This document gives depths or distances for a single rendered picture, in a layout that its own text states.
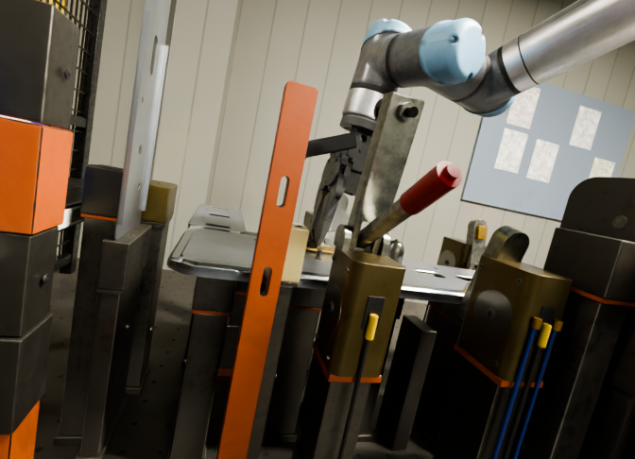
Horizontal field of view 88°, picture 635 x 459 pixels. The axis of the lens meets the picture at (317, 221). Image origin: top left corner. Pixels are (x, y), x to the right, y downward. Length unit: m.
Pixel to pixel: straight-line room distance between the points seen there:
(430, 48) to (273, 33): 1.95
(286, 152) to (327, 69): 2.07
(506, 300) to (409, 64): 0.32
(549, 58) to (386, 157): 0.29
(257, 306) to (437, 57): 0.37
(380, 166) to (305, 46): 2.08
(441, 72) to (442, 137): 2.14
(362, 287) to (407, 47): 0.33
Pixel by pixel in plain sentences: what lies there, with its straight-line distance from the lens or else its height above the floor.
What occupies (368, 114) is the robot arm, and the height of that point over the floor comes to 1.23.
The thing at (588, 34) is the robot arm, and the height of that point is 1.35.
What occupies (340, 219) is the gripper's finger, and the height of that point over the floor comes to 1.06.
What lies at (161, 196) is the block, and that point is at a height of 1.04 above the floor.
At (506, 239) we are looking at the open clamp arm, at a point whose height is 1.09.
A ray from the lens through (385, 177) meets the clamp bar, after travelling 0.35.
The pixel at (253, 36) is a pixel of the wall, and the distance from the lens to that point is 2.37.
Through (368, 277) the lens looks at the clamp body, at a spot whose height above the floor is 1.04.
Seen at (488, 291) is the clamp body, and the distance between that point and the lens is 0.43.
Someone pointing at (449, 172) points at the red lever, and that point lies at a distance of 0.25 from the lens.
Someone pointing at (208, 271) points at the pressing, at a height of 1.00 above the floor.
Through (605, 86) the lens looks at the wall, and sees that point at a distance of 3.58.
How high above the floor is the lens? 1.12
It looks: 7 degrees down
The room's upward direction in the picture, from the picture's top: 12 degrees clockwise
